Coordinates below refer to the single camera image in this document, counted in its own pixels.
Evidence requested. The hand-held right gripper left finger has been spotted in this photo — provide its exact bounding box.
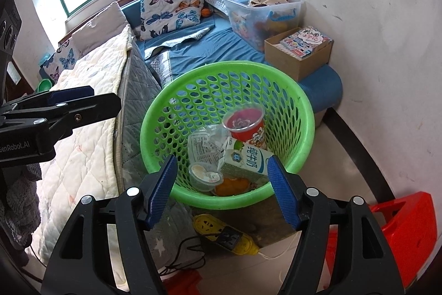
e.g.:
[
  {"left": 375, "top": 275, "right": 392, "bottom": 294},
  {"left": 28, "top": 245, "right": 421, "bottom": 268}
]
[{"left": 41, "top": 154, "right": 178, "bottom": 295}]

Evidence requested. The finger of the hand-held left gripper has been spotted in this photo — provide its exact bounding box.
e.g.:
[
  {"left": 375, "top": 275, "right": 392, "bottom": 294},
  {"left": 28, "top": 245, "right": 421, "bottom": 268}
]
[
  {"left": 0, "top": 86, "right": 94, "bottom": 116},
  {"left": 0, "top": 93, "right": 122, "bottom": 150}
]

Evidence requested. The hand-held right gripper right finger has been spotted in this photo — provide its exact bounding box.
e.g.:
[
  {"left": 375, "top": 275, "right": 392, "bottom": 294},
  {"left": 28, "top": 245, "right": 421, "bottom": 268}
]
[{"left": 267, "top": 154, "right": 404, "bottom": 295}]

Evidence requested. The clear plastic container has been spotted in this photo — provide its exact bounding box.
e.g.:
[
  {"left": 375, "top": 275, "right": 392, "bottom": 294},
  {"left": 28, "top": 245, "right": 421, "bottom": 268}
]
[{"left": 189, "top": 164, "right": 222, "bottom": 192}]

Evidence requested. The orange peel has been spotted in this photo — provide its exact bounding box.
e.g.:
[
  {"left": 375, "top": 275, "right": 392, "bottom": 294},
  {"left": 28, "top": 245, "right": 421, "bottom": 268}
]
[{"left": 213, "top": 177, "right": 250, "bottom": 196}]

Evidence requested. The blue white milk carton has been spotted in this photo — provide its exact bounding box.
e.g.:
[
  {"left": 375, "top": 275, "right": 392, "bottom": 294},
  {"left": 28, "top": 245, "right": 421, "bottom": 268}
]
[{"left": 217, "top": 137, "right": 274, "bottom": 186}]

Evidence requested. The printed clear plastic bag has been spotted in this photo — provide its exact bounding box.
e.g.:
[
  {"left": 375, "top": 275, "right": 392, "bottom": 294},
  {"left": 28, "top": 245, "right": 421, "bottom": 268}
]
[{"left": 187, "top": 125, "right": 230, "bottom": 166}]

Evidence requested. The red printed paper cup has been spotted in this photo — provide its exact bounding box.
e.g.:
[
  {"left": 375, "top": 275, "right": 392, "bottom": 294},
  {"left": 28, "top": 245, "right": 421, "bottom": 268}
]
[{"left": 223, "top": 108, "right": 266, "bottom": 150}]

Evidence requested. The green plastic basket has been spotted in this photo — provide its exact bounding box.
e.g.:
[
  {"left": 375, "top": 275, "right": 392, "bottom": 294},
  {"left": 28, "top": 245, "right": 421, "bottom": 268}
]
[{"left": 140, "top": 61, "right": 316, "bottom": 210}]

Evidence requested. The small butterfly pillow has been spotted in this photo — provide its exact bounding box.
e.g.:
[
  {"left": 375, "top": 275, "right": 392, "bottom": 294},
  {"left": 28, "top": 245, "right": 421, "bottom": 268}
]
[{"left": 41, "top": 46, "right": 81, "bottom": 79}]

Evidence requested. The grey quilted mattress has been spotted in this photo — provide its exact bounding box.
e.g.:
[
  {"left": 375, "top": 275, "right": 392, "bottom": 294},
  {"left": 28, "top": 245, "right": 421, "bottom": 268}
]
[{"left": 115, "top": 39, "right": 208, "bottom": 282}]

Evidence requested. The white quilted blanket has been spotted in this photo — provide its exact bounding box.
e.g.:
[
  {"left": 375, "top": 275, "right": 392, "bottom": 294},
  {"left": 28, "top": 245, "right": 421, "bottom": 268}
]
[{"left": 35, "top": 25, "right": 133, "bottom": 268}]

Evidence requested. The yellow power strip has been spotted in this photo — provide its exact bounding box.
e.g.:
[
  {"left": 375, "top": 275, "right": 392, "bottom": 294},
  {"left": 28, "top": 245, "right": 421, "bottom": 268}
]
[{"left": 193, "top": 214, "right": 259, "bottom": 256}]

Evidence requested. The grey cushion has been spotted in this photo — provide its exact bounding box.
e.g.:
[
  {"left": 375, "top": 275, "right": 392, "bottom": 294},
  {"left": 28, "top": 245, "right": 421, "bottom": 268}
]
[{"left": 65, "top": 2, "right": 130, "bottom": 55}]

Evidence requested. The black plug adapter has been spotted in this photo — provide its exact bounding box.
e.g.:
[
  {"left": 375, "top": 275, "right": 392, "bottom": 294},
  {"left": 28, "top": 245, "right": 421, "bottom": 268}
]
[{"left": 215, "top": 225, "right": 241, "bottom": 249}]

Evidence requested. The grey patterned folded cloth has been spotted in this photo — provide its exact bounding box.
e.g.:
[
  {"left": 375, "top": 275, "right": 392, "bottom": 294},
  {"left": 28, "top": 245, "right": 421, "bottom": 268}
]
[{"left": 144, "top": 26, "right": 215, "bottom": 61}]

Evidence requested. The large butterfly pillow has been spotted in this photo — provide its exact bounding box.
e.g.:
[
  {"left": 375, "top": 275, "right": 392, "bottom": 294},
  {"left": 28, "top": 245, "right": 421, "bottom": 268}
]
[{"left": 140, "top": 0, "right": 205, "bottom": 41}]

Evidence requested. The cardboard box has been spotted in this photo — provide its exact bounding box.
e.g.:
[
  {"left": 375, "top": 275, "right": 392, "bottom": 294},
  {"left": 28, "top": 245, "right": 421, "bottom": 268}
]
[{"left": 264, "top": 26, "right": 335, "bottom": 81}]

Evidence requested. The blue bed mat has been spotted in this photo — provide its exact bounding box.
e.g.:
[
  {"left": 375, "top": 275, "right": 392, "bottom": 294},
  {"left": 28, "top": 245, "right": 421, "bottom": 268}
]
[{"left": 122, "top": 0, "right": 343, "bottom": 109}]

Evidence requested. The colourful sticker book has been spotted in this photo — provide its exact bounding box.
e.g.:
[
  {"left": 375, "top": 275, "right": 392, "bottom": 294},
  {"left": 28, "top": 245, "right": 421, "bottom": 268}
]
[{"left": 280, "top": 26, "right": 334, "bottom": 59}]

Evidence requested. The grey patterned pad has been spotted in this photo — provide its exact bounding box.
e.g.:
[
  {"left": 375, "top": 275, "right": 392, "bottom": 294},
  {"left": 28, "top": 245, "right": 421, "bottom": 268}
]
[{"left": 205, "top": 0, "right": 230, "bottom": 17}]

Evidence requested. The clear storage box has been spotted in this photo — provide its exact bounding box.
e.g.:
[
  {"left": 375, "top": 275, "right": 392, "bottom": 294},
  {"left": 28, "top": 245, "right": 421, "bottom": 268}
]
[{"left": 220, "top": 0, "right": 306, "bottom": 52}]

